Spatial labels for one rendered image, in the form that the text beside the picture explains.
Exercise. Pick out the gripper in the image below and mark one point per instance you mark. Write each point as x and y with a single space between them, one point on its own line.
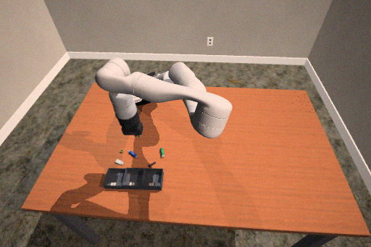
129 119

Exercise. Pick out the grey usb stick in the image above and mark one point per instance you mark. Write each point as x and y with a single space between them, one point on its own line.
119 162

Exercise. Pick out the dark grey rack of three bins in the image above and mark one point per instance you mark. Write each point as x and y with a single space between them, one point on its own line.
150 176

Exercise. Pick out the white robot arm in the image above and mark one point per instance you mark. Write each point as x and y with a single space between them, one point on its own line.
212 111

